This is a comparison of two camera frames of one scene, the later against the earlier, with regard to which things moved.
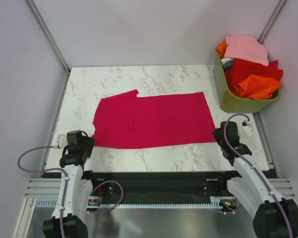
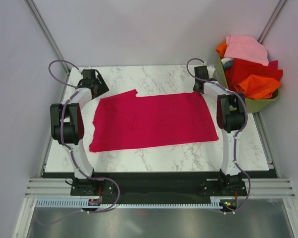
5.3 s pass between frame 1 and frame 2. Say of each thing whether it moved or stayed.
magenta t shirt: stayed
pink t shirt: stayed
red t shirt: stayed
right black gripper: moved
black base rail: stayed
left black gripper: moved
